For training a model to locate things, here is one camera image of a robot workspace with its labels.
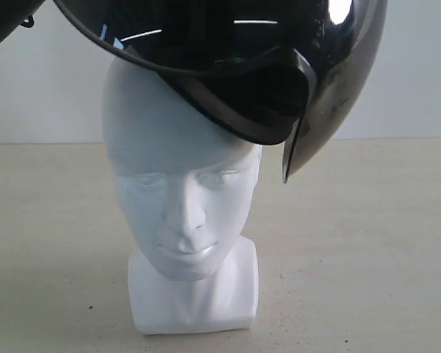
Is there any black helmet with visor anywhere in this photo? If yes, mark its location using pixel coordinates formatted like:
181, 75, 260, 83
0, 0, 390, 184

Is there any white mannequin head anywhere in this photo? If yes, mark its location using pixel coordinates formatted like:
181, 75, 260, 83
102, 59, 262, 335

